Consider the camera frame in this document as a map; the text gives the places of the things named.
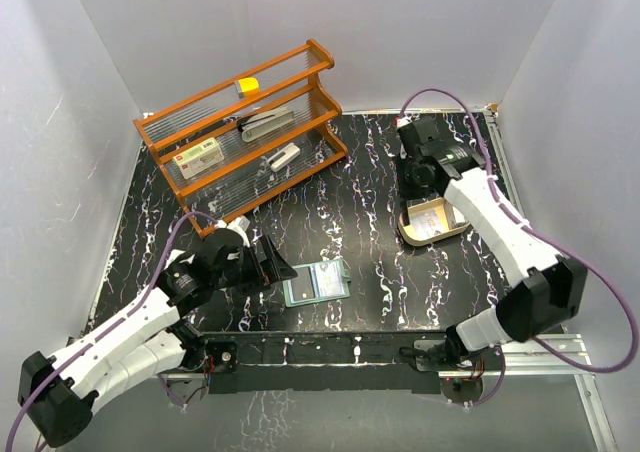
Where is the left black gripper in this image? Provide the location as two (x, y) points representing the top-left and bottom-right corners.
(213, 234), (296, 297)

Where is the dark striped credit card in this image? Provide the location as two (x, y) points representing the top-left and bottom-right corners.
(290, 267), (316, 304)

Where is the beige card tray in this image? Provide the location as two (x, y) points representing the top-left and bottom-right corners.
(398, 197), (470, 247)

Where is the green card holder wallet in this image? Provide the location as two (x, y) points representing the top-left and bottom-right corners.
(283, 259), (351, 308)

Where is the white blue patterned card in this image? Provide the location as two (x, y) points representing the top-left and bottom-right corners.
(409, 208), (449, 240)

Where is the white VIP card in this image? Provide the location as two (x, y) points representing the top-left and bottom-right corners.
(314, 261), (344, 298)

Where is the stack of cards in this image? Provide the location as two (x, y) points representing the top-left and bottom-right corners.
(445, 204), (468, 229)

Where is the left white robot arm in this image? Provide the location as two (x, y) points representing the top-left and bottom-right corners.
(5, 218), (297, 450)

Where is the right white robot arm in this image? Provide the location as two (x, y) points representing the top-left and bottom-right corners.
(396, 117), (587, 369)

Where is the small white stapler remover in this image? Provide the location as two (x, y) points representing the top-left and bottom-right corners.
(267, 142), (300, 173)

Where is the orange wooden three-tier rack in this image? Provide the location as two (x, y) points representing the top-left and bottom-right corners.
(134, 39), (348, 236)

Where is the white staples box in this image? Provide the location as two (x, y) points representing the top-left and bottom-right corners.
(172, 138), (224, 179)

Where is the grey black stapler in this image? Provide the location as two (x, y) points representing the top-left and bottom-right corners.
(236, 107), (295, 143)

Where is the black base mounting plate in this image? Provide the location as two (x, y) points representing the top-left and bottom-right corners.
(202, 329), (506, 396)

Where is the yellow grey tape measure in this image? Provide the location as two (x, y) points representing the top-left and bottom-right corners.
(234, 77), (261, 98)

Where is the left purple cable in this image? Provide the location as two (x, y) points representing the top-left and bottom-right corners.
(6, 210), (241, 452)

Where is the aluminium frame rail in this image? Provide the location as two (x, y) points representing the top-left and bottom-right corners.
(484, 103), (618, 451)

